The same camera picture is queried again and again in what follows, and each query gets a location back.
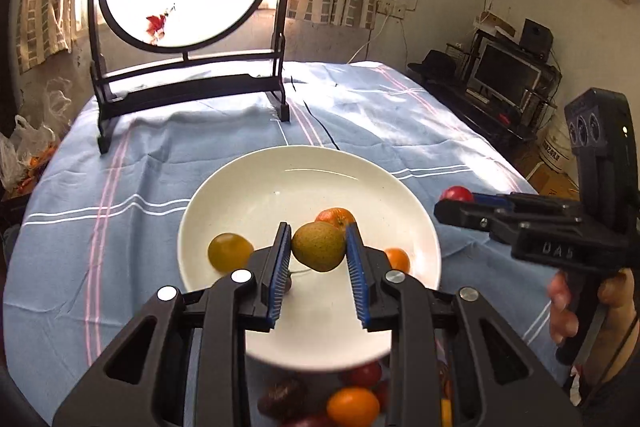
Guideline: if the white plastic bag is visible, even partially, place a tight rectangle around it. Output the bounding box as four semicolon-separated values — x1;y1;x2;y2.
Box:
0;114;58;195

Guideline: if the black hat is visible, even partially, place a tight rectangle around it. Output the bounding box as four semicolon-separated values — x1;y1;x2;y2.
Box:
407;49;458;82

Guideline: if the white round plate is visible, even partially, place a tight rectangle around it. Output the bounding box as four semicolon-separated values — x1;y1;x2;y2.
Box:
177;146;442;375

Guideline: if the black speaker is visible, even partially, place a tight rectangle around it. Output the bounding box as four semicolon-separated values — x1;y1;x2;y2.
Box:
520;18;554;56

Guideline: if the bumpy orange tangerine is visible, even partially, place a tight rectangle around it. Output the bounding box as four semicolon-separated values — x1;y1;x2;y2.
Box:
314;207;357;230

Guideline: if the round bird painting table screen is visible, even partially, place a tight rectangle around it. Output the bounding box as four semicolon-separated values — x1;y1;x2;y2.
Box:
87;0;306;155

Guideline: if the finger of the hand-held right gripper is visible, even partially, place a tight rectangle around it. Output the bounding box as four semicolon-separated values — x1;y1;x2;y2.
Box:
434;198;583;237
472;193;582;216

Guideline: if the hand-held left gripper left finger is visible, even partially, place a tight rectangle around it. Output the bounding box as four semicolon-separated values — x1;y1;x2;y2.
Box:
52;221;293;427

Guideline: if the dark red fruit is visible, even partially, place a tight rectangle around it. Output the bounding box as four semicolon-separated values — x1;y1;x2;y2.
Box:
295;412;333;427

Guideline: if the white plastic bucket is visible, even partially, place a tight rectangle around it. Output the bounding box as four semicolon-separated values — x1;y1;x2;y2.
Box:
542;114;583;175

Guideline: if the purple passion fruit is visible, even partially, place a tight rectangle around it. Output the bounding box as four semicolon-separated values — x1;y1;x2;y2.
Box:
257;379;308;420

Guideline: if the large green plum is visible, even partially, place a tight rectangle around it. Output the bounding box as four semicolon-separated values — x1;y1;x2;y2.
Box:
207;233;255;273

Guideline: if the blue striped tablecloth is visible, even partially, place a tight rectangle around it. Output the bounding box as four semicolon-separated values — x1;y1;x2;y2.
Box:
5;61;573;427

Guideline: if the white wall cable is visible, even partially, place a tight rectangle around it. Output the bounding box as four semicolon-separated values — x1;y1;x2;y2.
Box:
350;14;391;62

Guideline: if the black media stand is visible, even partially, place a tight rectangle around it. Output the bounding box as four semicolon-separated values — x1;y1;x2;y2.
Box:
420;29;561;148

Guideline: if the person's right hand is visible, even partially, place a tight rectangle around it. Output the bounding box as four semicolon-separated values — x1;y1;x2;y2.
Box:
547;267;640;388

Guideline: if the yellow orange round fruit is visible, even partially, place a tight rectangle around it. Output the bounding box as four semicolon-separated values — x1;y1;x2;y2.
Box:
326;386;381;427

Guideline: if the clear plastic bag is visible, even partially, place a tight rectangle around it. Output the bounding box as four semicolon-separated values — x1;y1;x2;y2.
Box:
42;77;76;128

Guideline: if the small smooth orange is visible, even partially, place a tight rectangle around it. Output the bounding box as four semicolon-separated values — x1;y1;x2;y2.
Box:
384;248;412;275

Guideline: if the black computer monitor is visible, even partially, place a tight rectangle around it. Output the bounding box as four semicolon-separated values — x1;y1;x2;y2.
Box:
467;42;543;105

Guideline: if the small olive green plum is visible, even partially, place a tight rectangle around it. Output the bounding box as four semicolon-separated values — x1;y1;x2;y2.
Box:
291;221;347;273

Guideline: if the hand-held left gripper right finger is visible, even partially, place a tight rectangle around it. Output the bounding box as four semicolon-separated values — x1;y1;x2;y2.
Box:
345;222;583;427

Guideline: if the cardboard box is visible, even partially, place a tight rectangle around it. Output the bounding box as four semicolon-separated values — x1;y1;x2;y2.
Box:
527;162;581;198

